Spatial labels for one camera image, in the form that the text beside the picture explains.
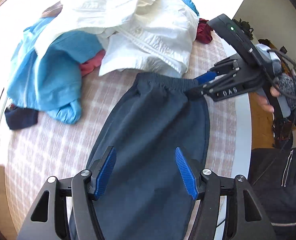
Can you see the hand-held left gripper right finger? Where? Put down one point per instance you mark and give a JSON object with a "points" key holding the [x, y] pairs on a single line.
{"points": [[186, 175]]}

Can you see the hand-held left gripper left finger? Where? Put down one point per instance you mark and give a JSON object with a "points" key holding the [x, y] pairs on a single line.
{"points": [[105, 170]]}

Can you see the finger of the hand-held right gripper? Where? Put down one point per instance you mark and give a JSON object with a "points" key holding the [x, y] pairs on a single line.
{"points": [[200, 91], [206, 77]]}

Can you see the dark grey pants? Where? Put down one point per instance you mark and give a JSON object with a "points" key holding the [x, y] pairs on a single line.
{"points": [[150, 120]]}

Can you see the person's right forearm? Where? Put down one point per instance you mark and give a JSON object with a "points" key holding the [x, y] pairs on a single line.
{"points": [[289, 86]]}

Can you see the person's right hand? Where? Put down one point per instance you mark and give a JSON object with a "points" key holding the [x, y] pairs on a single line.
{"points": [[265, 105]]}

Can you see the dark leafy plant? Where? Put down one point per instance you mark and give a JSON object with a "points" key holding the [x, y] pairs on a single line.
{"points": [[245, 26]]}

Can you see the dark red garment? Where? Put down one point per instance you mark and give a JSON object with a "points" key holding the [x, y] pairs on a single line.
{"points": [[204, 32]]}

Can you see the pink plaid table cloth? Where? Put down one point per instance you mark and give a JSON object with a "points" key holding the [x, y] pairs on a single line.
{"points": [[63, 142]]}

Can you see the white shirt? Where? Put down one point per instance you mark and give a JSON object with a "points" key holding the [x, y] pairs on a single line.
{"points": [[150, 30]]}

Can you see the person's black jacket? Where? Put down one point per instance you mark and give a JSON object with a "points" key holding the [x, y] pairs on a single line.
{"points": [[270, 175]]}

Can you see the navy cloth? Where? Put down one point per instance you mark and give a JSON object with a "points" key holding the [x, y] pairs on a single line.
{"points": [[20, 118]]}

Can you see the blue jacket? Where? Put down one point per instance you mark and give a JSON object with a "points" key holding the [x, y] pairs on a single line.
{"points": [[50, 75]]}

